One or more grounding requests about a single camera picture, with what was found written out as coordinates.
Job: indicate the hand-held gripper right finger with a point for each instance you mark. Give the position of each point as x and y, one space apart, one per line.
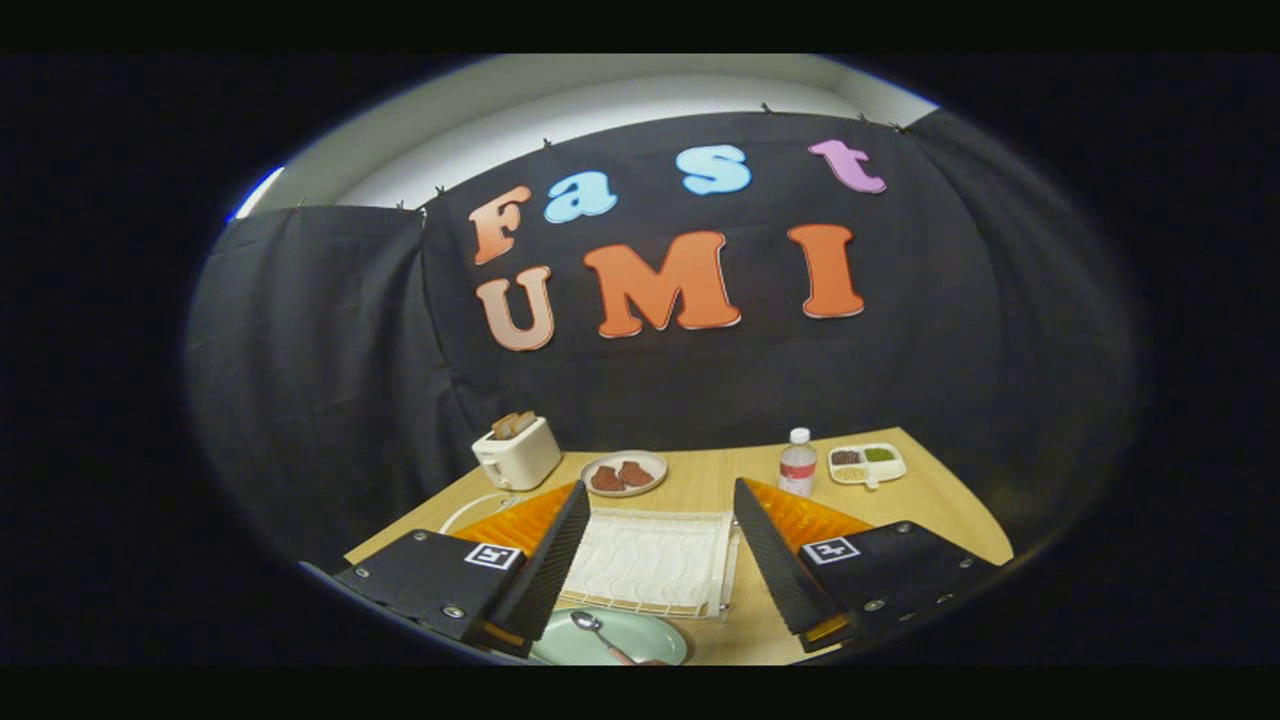
775 570

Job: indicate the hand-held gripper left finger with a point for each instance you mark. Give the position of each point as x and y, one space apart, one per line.
550 570

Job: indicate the pale green plate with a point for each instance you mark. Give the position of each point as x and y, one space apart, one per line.
645 635

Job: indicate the beige oval plate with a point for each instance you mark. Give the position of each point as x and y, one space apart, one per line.
650 458

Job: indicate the white divided dish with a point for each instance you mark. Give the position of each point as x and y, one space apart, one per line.
895 470

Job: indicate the clear bottle with red label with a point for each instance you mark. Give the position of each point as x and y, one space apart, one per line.
797 470

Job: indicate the brown meat piece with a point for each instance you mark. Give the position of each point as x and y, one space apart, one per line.
607 479
637 474

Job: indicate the white toaster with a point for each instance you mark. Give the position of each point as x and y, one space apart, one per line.
520 460

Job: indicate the pile of yellow beans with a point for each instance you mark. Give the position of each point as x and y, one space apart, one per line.
849 474

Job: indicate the pile of dark beans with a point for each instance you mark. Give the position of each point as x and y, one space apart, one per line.
846 457

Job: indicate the toasted bread slice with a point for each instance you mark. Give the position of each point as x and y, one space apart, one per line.
524 422
503 426

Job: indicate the pile of green beans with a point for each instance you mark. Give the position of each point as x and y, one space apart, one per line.
879 454

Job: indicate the black backdrop cloth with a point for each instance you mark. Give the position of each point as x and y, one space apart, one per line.
950 330

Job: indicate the ceiling strip light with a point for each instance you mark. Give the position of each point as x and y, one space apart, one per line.
258 193

